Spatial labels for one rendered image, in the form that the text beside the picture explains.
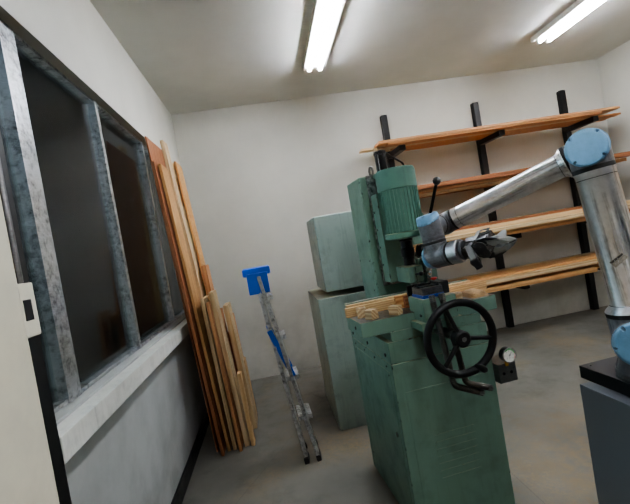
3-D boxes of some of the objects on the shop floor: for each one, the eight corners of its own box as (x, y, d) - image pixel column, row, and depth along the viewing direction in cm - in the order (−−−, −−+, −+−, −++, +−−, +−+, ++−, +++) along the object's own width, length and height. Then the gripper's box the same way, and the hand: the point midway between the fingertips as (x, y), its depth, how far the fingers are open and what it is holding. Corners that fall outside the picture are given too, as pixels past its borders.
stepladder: (298, 469, 229) (240, 270, 224) (294, 447, 254) (242, 268, 249) (325, 459, 231) (268, 262, 226) (318, 439, 256) (267, 261, 251)
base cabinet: (419, 538, 161) (390, 366, 160) (372, 464, 218) (350, 336, 217) (517, 506, 170) (490, 342, 168) (447, 443, 227) (427, 320, 225)
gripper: (461, 232, 152) (514, 217, 135) (474, 250, 154) (528, 237, 137) (453, 247, 147) (507, 233, 130) (466, 265, 150) (521, 253, 132)
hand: (512, 241), depth 133 cm, fingers closed
